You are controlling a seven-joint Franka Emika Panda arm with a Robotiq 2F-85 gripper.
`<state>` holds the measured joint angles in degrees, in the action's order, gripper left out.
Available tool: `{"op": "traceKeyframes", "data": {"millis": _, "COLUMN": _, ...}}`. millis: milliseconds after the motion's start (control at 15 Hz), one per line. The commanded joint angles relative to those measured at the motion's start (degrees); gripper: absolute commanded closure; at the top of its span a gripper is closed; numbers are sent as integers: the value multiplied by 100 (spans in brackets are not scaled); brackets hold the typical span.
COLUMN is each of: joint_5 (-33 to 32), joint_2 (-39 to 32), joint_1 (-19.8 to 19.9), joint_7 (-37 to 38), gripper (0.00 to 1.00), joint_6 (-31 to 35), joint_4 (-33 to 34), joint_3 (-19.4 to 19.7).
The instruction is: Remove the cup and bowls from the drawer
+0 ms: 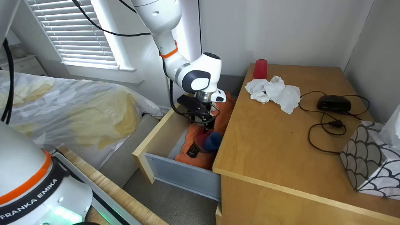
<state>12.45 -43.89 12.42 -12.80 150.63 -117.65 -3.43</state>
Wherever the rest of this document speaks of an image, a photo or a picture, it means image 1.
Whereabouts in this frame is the white bedside table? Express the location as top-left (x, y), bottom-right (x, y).
top-left (0, 54), bottom-right (48, 77)

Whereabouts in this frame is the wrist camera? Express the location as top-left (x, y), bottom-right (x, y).
top-left (177, 95), bottom-right (201, 110)

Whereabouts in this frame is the wooden nightstand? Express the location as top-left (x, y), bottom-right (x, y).
top-left (133, 63), bottom-right (400, 225)

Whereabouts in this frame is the black remote control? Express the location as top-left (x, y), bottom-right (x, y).
top-left (186, 142), bottom-right (200, 158)

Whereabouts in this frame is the patterned tissue box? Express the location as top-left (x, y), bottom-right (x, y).
top-left (339, 121), bottom-right (400, 201)

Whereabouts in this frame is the bed with floral cover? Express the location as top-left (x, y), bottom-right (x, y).
top-left (0, 70), bottom-right (163, 171)

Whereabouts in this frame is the orange cloth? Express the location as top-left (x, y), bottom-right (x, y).
top-left (174, 91), bottom-right (237, 170)

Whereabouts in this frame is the black cable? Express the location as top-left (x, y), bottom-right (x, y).
top-left (299, 91), bottom-right (371, 154)

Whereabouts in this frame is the crumpled white tissue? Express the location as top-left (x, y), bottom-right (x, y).
top-left (245, 76), bottom-right (301, 115)

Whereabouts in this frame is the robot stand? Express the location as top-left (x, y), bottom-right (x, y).
top-left (50, 145), bottom-right (170, 225)

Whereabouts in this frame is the drawer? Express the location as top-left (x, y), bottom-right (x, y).
top-left (133, 91), bottom-right (238, 201)

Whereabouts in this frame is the black alarm clock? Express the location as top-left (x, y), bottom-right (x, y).
top-left (317, 95), bottom-right (352, 113)

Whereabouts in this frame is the red plastic cup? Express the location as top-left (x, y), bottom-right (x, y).
top-left (252, 59), bottom-right (268, 79)

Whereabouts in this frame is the blue cup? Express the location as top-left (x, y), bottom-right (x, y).
top-left (205, 131), bottom-right (223, 153)

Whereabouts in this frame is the window with white blinds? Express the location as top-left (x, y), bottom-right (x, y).
top-left (25, 0), bottom-right (137, 72)

